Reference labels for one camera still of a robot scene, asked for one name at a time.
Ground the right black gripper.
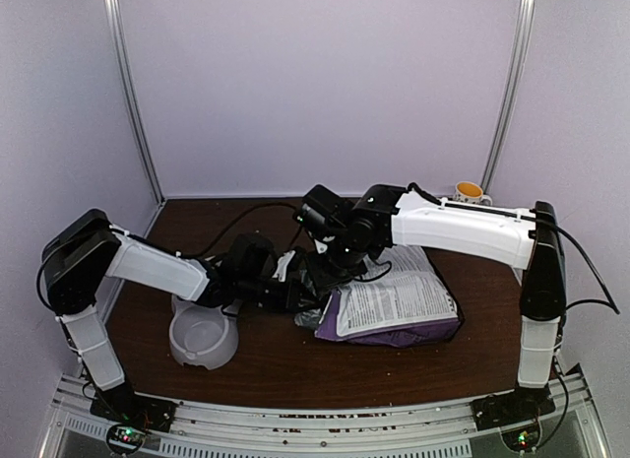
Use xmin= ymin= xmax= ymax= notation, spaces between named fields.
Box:
xmin=303 ymin=233 xmax=373 ymax=292

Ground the purple puppy food bag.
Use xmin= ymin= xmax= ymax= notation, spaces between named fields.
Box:
xmin=293 ymin=246 xmax=465 ymax=348

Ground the grey double pet bowl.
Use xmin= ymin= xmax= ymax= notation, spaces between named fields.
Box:
xmin=168 ymin=295 xmax=240 ymax=370

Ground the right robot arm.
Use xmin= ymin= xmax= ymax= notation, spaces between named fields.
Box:
xmin=293 ymin=183 xmax=567 ymax=421

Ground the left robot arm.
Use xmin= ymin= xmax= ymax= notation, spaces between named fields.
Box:
xmin=35 ymin=209 xmax=316 ymax=423

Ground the patterned mug yellow inside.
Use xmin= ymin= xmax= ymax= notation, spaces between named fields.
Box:
xmin=453 ymin=181 xmax=493 ymax=206

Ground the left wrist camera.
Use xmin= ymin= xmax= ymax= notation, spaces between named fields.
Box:
xmin=272 ymin=247 xmax=306 ymax=283

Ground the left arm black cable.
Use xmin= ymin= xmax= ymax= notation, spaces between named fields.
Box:
xmin=204 ymin=203 xmax=306 ymax=262

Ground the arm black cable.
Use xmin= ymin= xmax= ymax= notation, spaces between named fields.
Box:
xmin=407 ymin=181 xmax=621 ymax=315
xmin=204 ymin=203 xmax=306 ymax=262

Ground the aluminium front rail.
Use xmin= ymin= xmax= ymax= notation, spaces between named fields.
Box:
xmin=43 ymin=373 xmax=606 ymax=458

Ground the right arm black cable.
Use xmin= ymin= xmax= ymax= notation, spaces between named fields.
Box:
xmin=407 ymin=181 xmax=621 ymax=315

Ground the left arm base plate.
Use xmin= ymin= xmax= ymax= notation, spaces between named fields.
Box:
xmin=90 ymin=382 xmax=178 ymax=432

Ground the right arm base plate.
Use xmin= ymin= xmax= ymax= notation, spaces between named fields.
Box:
xmin=470 ymin=388 xmax=556 ymax=431

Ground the right aluminium corner post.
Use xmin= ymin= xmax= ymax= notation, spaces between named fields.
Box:
xmin=481 ymin=0 xmax=536 ymax=191

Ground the aluminium corner post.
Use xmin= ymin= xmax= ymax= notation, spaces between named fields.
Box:
xmin=481 ymin=0 xmax=536 ymax=191
xmin=104 ymin=0 xmax=165 ymax=206

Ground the left aluminium corner post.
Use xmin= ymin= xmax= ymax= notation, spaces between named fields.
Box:
xmin=104 ymin=0 xmax=165 ymax=206

